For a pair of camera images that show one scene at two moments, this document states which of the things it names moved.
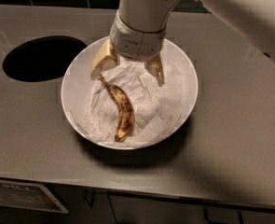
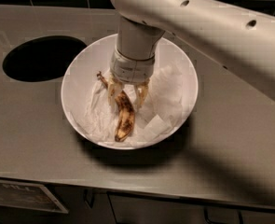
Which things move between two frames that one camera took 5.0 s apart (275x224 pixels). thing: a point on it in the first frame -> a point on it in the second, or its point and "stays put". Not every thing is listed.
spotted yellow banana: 126,112 stays put
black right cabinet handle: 208,221 stays put
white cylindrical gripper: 136,44 -> 131,70
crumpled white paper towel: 157,107 stays put
